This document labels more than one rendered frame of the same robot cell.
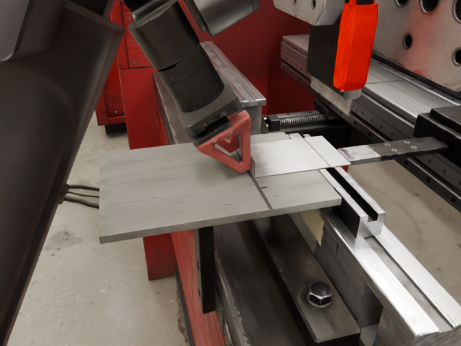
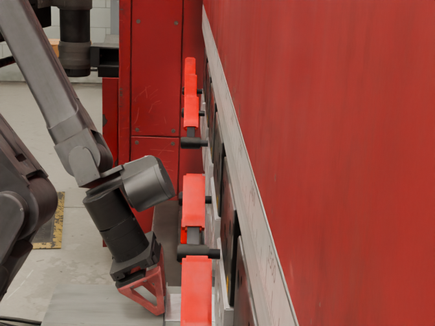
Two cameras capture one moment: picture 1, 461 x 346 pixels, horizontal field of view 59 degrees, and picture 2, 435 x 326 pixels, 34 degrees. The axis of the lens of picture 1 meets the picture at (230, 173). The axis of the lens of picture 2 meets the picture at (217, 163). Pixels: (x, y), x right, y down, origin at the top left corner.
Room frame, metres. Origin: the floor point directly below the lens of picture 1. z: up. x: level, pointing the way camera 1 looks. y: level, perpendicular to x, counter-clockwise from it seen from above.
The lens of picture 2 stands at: (-0.49, -0.28, 1.53)
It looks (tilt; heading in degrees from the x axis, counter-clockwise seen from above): 17 degrees down; 12
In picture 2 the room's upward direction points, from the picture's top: 3 degrees clockwise
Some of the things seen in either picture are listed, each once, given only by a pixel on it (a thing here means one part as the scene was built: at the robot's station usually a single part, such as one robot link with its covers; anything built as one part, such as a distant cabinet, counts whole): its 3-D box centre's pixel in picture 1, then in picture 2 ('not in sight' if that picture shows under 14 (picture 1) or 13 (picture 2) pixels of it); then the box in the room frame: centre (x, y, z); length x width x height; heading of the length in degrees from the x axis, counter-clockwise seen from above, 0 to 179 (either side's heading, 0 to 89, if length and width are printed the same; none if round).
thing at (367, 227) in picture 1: (328, 178); not in sight; (0.45, -0.13, 0.99); 0.20 x 0.03 x 0.03; 15
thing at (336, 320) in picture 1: (285, 250); not in sight; (0.42, -0.07, 0.89); 0.30 x 0.05 x 0.03; 15
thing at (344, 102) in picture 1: (333, 61); not in sight; (0.47, -0.12, 1.13); 0.10 x 0.02 x 0.10; 15
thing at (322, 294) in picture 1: (320, 293); not in sight; (0.32, -0.10, 0.91); 0.03 x 0.03 x 0.02
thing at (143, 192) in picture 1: (210, 176); (133, 315); (0.43, 0.02, 1.00); 0.26 x 0.18 x 0.01; 105
